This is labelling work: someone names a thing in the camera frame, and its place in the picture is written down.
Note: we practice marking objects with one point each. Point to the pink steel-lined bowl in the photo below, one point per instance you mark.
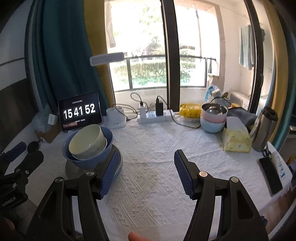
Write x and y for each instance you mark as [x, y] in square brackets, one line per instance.
[214, 113]

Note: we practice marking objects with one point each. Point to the white power strip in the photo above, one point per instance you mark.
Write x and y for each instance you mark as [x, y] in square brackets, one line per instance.
[151, 117]

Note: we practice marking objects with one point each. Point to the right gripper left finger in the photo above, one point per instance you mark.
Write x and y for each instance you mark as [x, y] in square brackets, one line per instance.
[69, 209]

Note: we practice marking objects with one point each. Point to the white charger adapter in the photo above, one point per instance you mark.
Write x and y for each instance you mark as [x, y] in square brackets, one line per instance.
[142, 111]

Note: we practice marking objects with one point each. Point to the light blue bowl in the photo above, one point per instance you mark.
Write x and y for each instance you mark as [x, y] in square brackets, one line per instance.
[211, 127]

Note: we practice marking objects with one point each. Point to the white perforated basket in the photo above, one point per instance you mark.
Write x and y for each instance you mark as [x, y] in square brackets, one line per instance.
[221, 101]

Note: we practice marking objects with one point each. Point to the yellow wet wipes pack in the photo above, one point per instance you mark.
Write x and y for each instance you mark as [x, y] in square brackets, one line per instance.
[190, 112]

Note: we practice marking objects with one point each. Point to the white desk lamp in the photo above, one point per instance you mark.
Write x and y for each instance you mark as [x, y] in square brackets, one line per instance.
[115, 114]

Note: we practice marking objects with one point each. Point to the hanging teal towel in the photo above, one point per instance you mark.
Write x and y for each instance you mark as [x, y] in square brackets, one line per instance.
[247, 48]

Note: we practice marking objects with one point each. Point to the cream green bowl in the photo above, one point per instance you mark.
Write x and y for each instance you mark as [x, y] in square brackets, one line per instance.
[88, 142]

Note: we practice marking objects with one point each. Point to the operator hand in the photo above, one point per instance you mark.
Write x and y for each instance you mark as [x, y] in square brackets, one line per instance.
[133, 236]

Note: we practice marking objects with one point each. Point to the black charger brick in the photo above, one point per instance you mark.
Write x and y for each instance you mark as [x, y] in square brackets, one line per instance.
[159, 108]

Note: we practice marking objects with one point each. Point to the cardboard box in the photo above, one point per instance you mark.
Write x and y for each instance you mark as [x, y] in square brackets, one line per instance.
[49, 136]

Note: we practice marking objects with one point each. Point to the small white box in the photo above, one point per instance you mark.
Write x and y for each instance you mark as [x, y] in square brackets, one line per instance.
[52, 119]

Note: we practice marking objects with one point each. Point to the white tube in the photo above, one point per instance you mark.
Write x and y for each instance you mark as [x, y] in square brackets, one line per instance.
[275, 158]

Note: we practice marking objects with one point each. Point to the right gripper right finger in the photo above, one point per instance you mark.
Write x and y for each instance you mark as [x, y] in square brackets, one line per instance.
[239, 219]

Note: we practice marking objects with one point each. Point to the grey steel thermos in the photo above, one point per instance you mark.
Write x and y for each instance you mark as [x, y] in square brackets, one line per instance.
[263, 128]

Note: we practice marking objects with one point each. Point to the yellow tissue pack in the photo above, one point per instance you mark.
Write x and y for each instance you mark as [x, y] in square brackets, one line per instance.
[235, 136]

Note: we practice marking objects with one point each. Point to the tablet showing clock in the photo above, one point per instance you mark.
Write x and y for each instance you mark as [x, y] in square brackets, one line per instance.
[79, 111]

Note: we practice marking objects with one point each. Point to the white textured tablecloth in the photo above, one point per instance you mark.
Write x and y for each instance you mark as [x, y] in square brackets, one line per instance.
[148, 196]

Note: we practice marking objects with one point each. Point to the dark grey cloth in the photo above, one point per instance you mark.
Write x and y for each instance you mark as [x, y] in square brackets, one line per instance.
[247, 118]

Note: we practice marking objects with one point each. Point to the black scissors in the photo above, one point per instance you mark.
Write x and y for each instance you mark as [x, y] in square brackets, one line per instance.
[266, 152]

